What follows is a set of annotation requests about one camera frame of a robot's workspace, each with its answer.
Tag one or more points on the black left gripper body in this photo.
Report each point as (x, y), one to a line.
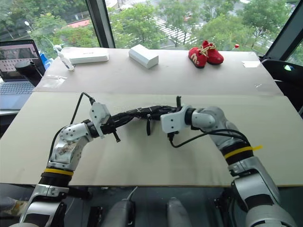
(108, 128)

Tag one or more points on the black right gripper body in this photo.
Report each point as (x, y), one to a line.
(178, 109)

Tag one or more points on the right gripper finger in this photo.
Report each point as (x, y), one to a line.
(161, 109)
(158, 116)

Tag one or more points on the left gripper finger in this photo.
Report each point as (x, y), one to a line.
(127, 115)
(135, 118)

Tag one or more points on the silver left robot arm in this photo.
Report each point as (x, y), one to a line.
(71, 139)

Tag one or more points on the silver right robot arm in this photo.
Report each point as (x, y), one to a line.
(251, 179)

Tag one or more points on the beige cardboard sheet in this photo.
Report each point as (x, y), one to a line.
(165, 78)
(146, 160)

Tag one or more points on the red shoe with yellow logo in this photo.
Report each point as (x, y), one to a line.
(196, 58)

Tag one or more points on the white rectangular box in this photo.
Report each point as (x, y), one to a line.
(143, 56)

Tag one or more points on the red shoe with beige laces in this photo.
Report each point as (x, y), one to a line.
(214, 55)

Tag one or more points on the flat white box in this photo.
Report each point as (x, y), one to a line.
(87, 55)

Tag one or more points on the clear plastic bag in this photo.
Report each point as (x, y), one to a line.
(53, 81)

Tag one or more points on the small clear plastic bottle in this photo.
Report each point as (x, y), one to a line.
(64, 58)

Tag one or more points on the clear tape piece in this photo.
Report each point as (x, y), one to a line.
(258, 85)

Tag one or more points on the dark rounded grey shape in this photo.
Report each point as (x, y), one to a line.
(120, 212)
(177, 212)

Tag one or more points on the white paper label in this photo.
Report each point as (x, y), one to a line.
(251, 64)

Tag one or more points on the blue plastic bag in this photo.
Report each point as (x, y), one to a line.
(46, 60)

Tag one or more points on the black cylindrical device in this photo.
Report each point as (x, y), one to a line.
(28, 69)

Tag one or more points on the open grey laptop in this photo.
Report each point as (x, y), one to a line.
(16, 78)

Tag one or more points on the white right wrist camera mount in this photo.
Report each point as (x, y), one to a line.
(172, 121)

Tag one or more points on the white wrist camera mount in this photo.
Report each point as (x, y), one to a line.
(172, 121)
(99, 113)

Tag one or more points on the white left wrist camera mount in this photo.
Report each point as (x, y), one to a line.
(99, 113)

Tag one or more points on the dark window frame post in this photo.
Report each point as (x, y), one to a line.
(100, 23)
(287, 30)

